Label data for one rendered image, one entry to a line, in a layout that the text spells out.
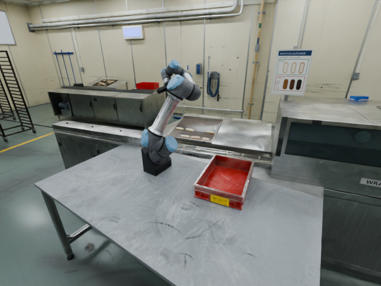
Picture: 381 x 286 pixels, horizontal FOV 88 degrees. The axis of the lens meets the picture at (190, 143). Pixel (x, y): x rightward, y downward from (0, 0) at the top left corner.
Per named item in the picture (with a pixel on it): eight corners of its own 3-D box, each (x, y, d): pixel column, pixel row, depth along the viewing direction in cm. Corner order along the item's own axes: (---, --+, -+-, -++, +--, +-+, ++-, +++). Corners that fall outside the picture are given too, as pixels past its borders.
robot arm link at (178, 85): (158, 154, 140) (197, 85, 127) (139, 147, 132) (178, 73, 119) (155, 147, 150) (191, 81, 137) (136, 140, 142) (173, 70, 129)
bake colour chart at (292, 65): (270, 93, 218) (277, 49, 200) (270, 93, 219) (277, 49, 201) (303, 96, 207) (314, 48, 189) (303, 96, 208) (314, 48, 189)
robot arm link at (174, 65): (183, 64, 161) (176, 73, 169) (172, 57, 156) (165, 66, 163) (183, 70, 157) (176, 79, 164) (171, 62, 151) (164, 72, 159)
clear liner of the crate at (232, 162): (191, 197, 129) (191, 184, 125) (214, 163, 170) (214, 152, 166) (242, 211, 117) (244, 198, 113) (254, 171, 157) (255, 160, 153)
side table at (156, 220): (63, 258, 179) (33, 183, 145) (140, 199, 251) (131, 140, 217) (270, 458, 89) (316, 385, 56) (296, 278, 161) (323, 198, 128)
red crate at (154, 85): (136, 88, 518) (135, 83, 513) (143, 86, 550) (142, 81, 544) (153, 89, 505) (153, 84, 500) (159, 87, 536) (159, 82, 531)
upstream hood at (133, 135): (53, 130, 241) (51, 123, 238) (66, 125, 257) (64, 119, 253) (140, 144, 201) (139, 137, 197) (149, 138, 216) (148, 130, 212)
